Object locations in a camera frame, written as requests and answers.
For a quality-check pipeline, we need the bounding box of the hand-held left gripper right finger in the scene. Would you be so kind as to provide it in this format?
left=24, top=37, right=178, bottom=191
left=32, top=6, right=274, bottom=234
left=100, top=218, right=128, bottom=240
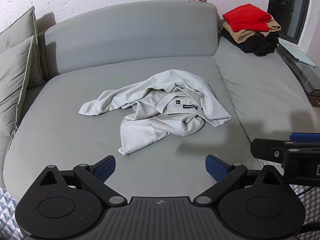
left=194, top=155, right=284, bottom=208

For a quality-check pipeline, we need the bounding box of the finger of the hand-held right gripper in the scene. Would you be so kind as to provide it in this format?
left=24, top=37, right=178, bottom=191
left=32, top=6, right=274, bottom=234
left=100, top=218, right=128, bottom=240
left=251, top=137, right=288, bottom=160
left=289, top=132, right=320, bottom=144

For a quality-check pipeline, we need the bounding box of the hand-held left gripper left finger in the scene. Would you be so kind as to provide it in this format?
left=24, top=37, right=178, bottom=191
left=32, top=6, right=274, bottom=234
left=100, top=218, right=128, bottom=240
left=37, top=155, right=127, bottom=208

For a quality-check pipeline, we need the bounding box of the light grey shirt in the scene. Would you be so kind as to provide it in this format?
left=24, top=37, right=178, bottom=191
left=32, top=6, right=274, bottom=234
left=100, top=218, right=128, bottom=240
left=79, top=69, right=233, bottom=157

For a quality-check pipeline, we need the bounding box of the black white houndstooth cloth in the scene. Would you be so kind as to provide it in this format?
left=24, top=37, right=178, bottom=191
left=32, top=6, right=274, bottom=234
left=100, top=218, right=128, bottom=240
left=290, top=184, right=320, bottom=240

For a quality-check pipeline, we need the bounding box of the glass side table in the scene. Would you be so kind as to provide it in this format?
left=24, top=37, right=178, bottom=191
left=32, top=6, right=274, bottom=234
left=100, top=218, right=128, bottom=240
left=276, top=41, right=320, bottom=93

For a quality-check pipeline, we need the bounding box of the pale green paper sheet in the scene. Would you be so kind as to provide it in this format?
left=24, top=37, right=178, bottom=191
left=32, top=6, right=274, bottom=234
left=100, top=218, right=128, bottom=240
left=278, top=41, right=317, bottom=68

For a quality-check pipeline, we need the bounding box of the black folded garment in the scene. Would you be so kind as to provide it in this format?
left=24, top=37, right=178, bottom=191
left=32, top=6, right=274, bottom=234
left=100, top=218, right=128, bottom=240
left=221, top=29, right=280, bottom=57

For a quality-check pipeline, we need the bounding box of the blue white patterned cloth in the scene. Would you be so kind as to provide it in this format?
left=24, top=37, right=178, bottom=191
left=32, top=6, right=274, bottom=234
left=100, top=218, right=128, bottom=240
left=0, top=187, right=24, bottom=240

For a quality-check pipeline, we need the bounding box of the grey sofa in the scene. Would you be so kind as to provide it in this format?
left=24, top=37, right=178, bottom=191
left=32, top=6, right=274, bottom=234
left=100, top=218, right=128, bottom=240
left=0, top=0, right=320, bottom=205

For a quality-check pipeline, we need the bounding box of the tan folded garment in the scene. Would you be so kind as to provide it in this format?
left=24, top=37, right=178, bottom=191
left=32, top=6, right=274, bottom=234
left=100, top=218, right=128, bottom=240
left=220, top=19, right=282, bottom=44

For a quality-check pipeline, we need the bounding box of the red folded garment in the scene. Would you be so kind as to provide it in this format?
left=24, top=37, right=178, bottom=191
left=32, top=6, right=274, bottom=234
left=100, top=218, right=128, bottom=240
left=222, top=3, right=272, bottom=32

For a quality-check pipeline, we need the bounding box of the large grey cushion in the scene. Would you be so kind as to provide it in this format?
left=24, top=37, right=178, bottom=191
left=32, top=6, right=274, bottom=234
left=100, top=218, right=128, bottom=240
left=0, top=6, right=46, bottom=89

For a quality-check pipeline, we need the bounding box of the black cable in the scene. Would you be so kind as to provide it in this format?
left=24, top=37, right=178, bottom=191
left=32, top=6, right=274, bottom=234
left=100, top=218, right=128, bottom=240
left=300, top=221, right=320, bottom=233
left=294, top=185, right=316, bottom=198

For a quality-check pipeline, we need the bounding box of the dark window frame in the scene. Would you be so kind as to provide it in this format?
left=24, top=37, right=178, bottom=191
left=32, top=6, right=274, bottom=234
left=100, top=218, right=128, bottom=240
left=266, top=0, right=316, bottom=46

